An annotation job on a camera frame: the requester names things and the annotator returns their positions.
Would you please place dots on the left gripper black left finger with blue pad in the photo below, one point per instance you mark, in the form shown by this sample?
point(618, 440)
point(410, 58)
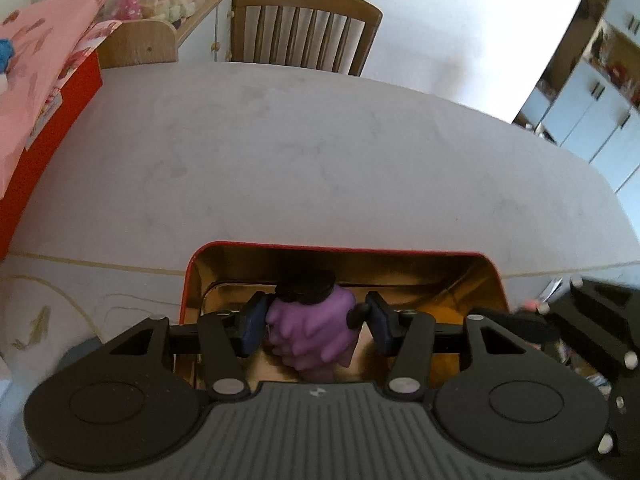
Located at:
point(226, 340)

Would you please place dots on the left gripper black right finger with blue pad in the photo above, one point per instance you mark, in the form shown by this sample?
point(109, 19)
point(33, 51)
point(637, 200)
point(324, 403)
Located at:
point(407, 336)

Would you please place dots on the purple spiky rubber toy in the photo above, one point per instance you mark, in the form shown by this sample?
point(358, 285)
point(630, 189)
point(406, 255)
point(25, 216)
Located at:
point(314, 338)

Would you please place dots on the red tin storage box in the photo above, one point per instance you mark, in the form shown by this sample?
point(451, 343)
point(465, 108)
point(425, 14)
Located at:
point(222, 276)

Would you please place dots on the wooden sideboard with white doors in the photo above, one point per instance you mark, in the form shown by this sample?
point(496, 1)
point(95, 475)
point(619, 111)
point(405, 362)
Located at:
point(204, 37)

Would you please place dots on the wooden dining chair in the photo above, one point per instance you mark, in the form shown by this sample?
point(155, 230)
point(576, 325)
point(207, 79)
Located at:
point(331, 35)

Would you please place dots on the red box with pink lid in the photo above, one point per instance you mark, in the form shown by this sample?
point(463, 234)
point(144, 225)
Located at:
point(46, 84)

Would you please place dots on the white wall cabinet unit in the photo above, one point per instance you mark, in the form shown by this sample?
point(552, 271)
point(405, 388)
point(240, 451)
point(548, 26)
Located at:
point(587, 98)

